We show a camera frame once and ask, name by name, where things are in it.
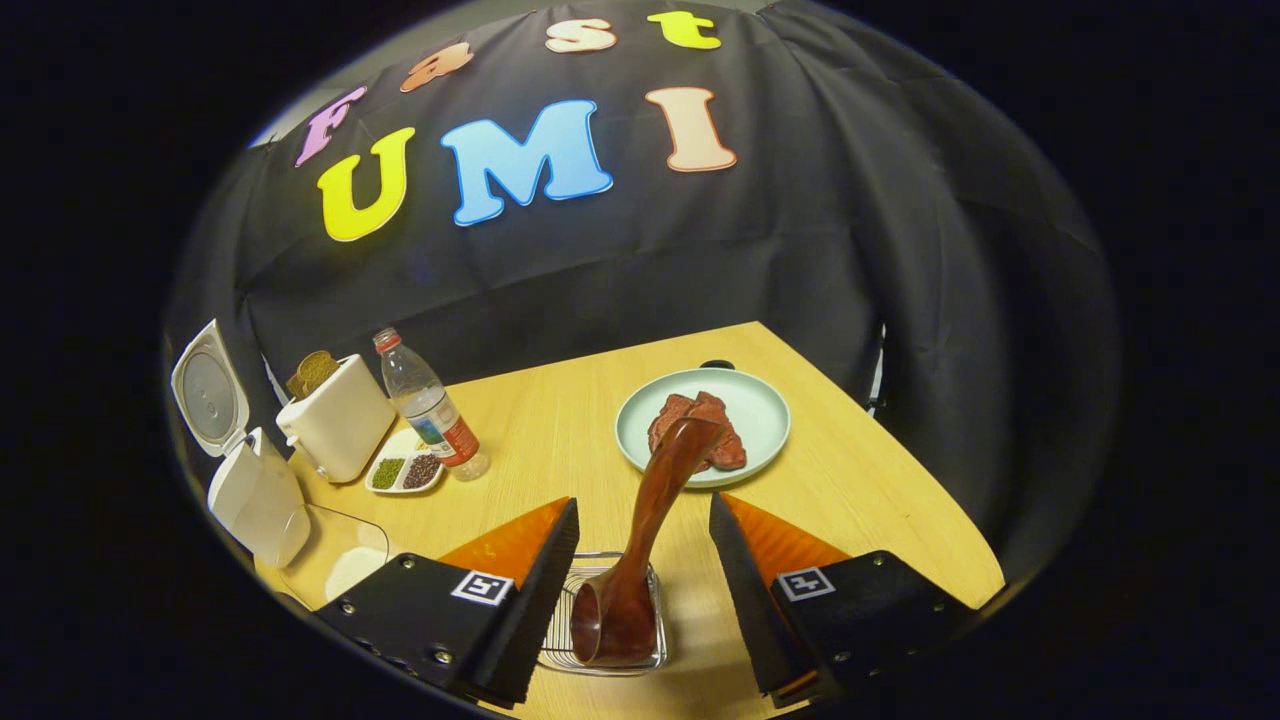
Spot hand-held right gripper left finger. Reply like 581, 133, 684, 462
315, 497, 581, 709

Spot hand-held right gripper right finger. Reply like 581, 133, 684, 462
708, 492, 976, 709

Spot wire chopstick holder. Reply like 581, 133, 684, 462
537, 552, 669, 677

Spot brown wooden spoon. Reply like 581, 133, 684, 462
570, 417, 729, 668

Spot white rice cooker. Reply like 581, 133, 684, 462
170, 320, 311, 569

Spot red meat pieces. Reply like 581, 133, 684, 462
648, 391, 748, 473

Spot light green plate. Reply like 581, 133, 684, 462
615, 368, 791, 489

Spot white divided dish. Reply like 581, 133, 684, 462
364, 428, 448, 495

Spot clear plastic container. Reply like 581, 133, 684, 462
280, 503, 391, 606

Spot clear plastic water bottle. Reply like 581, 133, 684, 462
373, 327, 491, 482

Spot white toaster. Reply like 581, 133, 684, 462
276, 354, 397, 484

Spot brown toast slice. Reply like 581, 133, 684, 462
287, 350, 340, 399

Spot black backdrop cloth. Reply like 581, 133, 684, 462
165, 0, 1121, 581

